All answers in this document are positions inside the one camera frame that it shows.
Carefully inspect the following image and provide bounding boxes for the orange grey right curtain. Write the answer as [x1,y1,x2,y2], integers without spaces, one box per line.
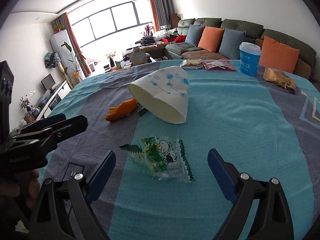
[149,0,175,31]

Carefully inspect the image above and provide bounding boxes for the blue cushion far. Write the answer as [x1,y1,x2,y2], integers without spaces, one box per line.
[185,24,203,47]

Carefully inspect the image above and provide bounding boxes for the large window black frame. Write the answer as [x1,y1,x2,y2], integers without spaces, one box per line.
[68,0,153,47]

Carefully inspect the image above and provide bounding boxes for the person's left hand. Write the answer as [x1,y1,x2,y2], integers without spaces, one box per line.
[1,169,40,209]

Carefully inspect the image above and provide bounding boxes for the dark green sectional sofa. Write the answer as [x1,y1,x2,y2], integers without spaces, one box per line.
[164,18,316,82]

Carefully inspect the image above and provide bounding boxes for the blue cushion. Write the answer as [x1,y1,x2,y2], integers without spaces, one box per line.
[219,28,246,60]
[185,24,203,47]

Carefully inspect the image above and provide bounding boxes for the white floor air conditioner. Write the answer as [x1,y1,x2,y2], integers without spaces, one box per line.
[50,30,78,86]

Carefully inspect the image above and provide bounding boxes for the white black TV cabinet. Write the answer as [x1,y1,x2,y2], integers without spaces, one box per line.
[33,80,71,120]

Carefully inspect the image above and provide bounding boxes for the blue cup white lid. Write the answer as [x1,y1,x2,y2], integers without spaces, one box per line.
[239,42,261,76]

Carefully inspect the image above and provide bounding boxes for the orange cushion far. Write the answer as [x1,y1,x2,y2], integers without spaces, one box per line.
[198,26,225,53]

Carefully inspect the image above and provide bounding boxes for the red clear snack packet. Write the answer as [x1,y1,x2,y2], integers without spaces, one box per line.
[203,60,236,71]

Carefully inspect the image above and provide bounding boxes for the orange cushion near end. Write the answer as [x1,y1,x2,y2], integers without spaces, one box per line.
[259,36,300,73]

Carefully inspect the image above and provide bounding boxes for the white blue-dotted paper cup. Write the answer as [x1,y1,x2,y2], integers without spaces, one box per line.
[127,66,190,124]

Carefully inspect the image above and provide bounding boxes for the blue grey tablecloth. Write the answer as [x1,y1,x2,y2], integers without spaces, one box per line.
[40,61,319,239]

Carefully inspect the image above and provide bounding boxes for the tall green potted plant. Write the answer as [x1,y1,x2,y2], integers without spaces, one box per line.
[61,41,86,83]

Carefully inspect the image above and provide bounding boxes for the green clear snack wrapper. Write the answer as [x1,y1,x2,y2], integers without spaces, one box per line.
[120,136,195,183]

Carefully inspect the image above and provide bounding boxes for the golden brown snack bag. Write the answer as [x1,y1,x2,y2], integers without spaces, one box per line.
[263,67,296,90]

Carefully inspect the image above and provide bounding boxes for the orange grey left curtain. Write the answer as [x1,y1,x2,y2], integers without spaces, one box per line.
[51,12,92,77]

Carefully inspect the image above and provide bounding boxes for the orange grey curtain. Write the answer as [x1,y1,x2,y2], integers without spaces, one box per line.
[149,0,175,31]
[51,12,92,77]

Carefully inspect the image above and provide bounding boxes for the small black monitor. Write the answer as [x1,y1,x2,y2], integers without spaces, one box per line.
[41,74,56,92]

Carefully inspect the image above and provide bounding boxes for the clear biscuit packet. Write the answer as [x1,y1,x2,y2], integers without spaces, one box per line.
[180,59,203,69]

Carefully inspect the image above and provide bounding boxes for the blue cushion near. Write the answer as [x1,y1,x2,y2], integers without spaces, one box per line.
[219,28,246,60]

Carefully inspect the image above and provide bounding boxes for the cluttered coffee table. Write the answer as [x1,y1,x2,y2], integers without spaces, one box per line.
[103,47,155,73]

